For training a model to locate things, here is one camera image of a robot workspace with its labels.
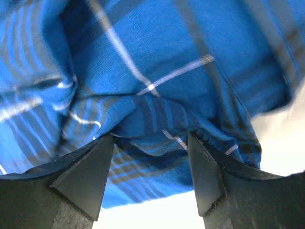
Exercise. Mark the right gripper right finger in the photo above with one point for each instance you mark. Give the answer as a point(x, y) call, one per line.
point(232, 195)

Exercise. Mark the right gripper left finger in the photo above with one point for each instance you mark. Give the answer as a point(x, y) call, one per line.
point(66, 193)

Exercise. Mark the blue plaid long sleeve shirt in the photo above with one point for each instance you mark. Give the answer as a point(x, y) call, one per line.
point(147, 72)

